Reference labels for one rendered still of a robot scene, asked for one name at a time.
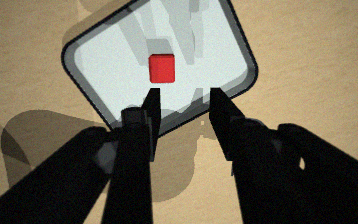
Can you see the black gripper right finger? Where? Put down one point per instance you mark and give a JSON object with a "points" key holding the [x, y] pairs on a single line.
{"points": [[267, 191]]}

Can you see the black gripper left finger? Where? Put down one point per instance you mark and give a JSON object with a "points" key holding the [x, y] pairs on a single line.
{"points": [[60, 191]]}

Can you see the white tray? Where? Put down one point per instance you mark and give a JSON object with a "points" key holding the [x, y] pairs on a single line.
{"points": [[109, 61]]}

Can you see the red cube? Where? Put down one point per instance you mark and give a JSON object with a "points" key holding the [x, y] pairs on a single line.
{"points": [[162, 68]]}

